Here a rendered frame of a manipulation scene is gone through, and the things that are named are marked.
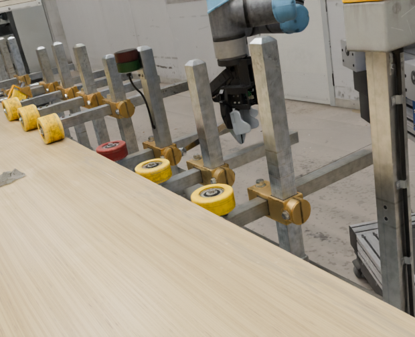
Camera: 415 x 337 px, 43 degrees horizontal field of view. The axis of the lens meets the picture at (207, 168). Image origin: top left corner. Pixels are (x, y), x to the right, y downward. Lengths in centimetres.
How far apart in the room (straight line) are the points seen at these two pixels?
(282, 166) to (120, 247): 34
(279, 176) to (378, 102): 30
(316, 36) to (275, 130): 376
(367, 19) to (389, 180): 23
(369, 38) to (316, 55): 402
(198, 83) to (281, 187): 31
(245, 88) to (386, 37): 54
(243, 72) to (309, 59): 362
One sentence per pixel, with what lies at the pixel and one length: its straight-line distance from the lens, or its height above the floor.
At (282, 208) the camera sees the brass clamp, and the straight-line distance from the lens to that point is 100.
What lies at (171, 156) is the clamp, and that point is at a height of 85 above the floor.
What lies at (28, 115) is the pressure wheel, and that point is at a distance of 180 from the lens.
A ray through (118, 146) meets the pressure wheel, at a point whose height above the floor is 91.
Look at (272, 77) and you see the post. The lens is 93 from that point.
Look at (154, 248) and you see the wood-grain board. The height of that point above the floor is 90.
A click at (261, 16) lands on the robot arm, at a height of 118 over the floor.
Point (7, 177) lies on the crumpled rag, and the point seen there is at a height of 91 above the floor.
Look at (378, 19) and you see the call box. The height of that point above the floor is 119.
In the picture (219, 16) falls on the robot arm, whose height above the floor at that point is 119.
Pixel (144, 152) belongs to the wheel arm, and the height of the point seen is 86.
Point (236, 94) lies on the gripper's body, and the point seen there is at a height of 101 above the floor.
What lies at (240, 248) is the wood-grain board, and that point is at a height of 90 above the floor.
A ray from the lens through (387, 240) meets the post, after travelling 84.
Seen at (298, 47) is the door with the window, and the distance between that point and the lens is 487.
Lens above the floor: 129
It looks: 20 degrees down
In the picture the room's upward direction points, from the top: 11 degrees counter-clockwise
